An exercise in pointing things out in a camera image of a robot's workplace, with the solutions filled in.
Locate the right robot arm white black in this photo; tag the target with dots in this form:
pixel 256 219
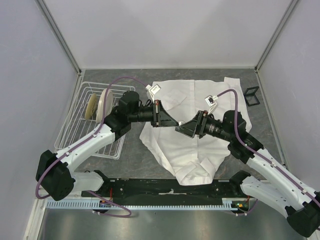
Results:
pixel 285 193

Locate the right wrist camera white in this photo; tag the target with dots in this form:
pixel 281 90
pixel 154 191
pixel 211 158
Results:
pixel 211 101

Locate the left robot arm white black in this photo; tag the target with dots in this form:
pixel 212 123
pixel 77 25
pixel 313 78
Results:
pixel 56 171

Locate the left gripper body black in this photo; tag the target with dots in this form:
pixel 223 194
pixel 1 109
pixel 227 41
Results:
pixel 149 114

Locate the white shirt garment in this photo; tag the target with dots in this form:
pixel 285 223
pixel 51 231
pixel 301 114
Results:
pixel 192 161

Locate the light blue cable duct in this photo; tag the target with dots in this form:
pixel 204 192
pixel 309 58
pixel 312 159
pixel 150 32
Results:
pixel 96 204

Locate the white wire dish rack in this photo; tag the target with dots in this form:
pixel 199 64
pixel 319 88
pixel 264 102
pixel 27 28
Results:
pixel 76 126

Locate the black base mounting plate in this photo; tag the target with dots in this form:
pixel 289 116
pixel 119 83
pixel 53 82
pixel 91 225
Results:
pixel 119 188

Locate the beige plate small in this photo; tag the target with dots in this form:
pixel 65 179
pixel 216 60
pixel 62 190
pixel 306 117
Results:
pixel 91 107

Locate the cream plate large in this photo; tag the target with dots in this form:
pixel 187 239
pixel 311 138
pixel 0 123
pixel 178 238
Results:
pixel 105 105

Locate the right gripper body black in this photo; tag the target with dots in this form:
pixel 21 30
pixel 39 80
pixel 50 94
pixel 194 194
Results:
pixel 209 126

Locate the black square open case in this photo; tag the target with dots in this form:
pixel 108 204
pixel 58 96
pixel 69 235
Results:
pixel 250 96

